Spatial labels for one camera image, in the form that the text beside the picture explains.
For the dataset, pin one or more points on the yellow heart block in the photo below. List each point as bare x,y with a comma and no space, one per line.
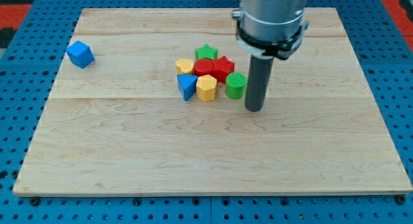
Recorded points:
184,66

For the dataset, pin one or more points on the red cylinder block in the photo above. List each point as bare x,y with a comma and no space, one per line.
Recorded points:
203,67

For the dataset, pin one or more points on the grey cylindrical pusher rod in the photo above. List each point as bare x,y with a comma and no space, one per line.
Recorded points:
258,77

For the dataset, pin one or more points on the red star block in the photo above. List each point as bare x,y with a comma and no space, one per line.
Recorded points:
222,68

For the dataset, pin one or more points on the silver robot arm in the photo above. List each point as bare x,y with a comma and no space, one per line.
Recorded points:
270,28

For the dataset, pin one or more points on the yellow hexagon block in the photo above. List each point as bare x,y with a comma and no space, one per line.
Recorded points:
206,88

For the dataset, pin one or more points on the wooden board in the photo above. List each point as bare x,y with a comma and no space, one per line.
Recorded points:
120,128

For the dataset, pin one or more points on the green cylinder block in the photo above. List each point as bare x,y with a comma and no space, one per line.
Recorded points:
235,85

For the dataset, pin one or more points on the blue triangle block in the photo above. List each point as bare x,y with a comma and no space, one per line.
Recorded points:
187,85

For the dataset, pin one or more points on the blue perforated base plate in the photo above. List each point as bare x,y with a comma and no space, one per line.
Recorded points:
31,62

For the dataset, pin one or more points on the green star block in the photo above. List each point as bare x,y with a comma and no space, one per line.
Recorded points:
206,52

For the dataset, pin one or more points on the blue cube block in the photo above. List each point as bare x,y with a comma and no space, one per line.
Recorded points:
80,54

